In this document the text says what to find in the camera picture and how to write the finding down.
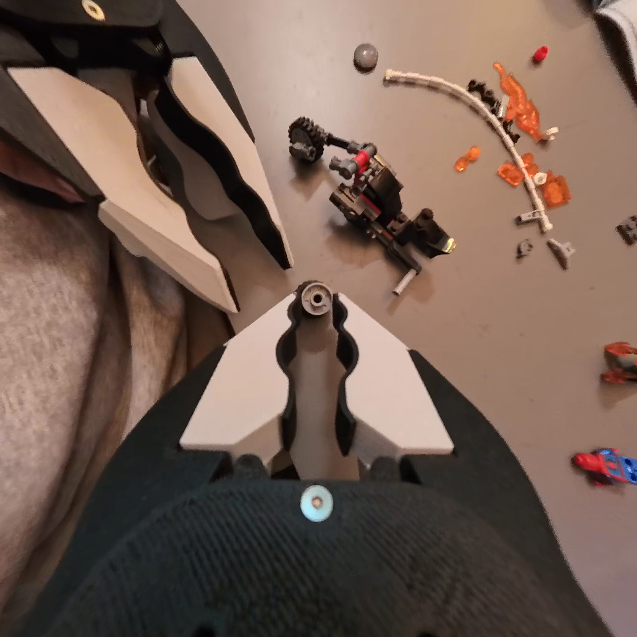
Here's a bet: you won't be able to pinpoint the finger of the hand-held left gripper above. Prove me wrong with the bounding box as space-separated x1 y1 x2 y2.
148 55 294 270
6 66 240 314

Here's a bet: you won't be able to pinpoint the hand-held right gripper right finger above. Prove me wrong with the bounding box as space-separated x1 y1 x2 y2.
335 292 456 472

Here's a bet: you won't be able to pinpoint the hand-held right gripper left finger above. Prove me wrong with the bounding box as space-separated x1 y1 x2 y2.
179 293 302 451

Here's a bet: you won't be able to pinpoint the grey round lego piece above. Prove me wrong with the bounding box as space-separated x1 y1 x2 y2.
301 282 333 317

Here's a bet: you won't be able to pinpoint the black lego motorcycle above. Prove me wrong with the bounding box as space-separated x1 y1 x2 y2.
288 116 458 272

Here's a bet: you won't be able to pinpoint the instruction booklet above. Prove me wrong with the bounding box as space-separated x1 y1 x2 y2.
595 0 637 88

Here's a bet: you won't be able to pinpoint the grey lego wing piece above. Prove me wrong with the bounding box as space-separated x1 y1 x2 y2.
547 239 576 270

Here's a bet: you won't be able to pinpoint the orange lego wedge plates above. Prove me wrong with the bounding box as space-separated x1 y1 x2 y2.
541 174 572 209

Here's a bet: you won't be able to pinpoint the orange lego flame piece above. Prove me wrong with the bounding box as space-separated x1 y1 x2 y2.
493 62 545 142

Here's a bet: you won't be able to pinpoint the person's grey sweater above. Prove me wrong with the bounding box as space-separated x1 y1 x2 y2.
0 189 235 603

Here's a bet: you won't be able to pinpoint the red blue minifigure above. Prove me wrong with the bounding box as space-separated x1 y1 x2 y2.
571 448 637 487

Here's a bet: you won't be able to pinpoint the orange flame minifigure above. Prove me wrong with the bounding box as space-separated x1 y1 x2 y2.
600 341 637 384

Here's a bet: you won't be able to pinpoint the white lego chain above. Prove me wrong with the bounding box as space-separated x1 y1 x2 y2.
384 68 554 233

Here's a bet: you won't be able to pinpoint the black lego chain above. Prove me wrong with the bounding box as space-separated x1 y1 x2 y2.
468 80 521 142

